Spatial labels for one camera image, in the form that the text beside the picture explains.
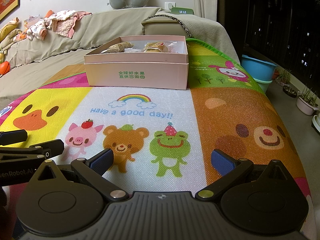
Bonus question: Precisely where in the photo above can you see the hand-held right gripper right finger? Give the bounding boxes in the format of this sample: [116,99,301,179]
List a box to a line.
[195,149,288,202]

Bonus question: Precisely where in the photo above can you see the beige fringed throw blanket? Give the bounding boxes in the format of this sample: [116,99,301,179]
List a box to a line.
[154,6,242,63]

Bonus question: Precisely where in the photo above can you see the black plant pot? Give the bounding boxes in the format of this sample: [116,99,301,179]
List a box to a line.
[282,85,298,98]

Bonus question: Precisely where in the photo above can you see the wooden table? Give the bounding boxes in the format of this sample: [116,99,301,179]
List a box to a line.
[44,64,87,85]

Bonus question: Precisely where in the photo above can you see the green digital clock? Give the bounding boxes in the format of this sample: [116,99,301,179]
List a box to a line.
[171,7,192,15]

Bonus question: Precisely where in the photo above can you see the pink cardboard box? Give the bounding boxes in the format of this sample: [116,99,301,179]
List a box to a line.
[84,35,189,90]

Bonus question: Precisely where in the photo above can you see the hawthorn stick packet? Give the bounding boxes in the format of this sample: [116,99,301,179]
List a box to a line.
[101,42,135,54]

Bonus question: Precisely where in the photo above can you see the beige covered sofa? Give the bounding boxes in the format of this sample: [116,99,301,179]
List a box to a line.
[0,5,242,110]

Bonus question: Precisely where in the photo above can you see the colourful cartoon play mat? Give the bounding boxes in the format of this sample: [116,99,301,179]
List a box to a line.
[0,38,313,240]

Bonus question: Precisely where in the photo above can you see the small bread packet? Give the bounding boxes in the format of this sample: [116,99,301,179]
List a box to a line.
[140,42,172,53]

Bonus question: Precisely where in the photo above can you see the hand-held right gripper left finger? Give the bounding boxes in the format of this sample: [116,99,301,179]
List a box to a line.
[37,148,127,202]

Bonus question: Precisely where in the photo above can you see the blue plastic basin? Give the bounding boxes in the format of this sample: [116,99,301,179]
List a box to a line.
[241,54,278,82]

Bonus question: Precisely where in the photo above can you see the green plastic basin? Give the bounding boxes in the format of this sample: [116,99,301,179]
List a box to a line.
[255,79,273,93]

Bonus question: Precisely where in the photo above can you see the white plant pot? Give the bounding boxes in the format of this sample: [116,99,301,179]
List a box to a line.
[296,90,320,116]

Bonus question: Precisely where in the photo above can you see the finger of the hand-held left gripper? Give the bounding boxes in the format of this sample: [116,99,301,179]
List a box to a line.
[0,139,65,158]
[0,129,28,145]

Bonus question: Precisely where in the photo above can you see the orange toy ball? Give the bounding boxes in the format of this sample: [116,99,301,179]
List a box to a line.
[0,61,11,77]

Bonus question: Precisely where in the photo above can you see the small potted plant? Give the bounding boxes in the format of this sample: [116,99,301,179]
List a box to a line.
[274,69,292,87]

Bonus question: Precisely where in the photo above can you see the dark glass balcony door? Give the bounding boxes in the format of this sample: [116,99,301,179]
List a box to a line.
[217,0,320,80]

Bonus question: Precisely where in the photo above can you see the white plastic pot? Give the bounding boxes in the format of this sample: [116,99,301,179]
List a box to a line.
[311,115,320,133]

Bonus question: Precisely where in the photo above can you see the pile of baby clothes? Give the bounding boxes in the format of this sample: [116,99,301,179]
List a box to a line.
[25,9,92,40]

